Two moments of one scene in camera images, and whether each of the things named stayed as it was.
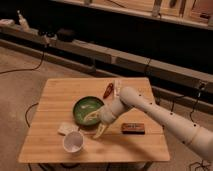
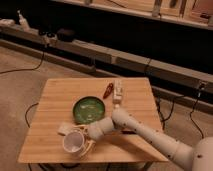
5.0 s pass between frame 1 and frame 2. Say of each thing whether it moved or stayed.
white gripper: moved
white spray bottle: stayed
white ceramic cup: stayed
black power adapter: stayed
